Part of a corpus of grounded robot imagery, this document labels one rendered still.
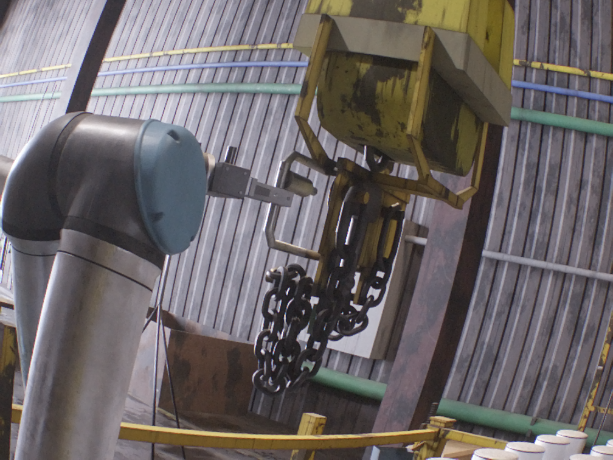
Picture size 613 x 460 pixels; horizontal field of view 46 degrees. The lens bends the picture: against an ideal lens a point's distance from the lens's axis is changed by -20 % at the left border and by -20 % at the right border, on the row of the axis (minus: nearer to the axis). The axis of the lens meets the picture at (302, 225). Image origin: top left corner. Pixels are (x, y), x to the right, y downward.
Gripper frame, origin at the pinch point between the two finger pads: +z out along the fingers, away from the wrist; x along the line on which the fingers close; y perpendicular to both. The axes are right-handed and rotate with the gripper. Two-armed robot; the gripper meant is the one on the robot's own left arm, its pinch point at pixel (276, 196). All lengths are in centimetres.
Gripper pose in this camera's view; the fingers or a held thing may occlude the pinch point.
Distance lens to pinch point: 146.9
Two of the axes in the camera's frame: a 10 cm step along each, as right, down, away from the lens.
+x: -4.5, -0.6, 8.9
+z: 8.6, 2.4, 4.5
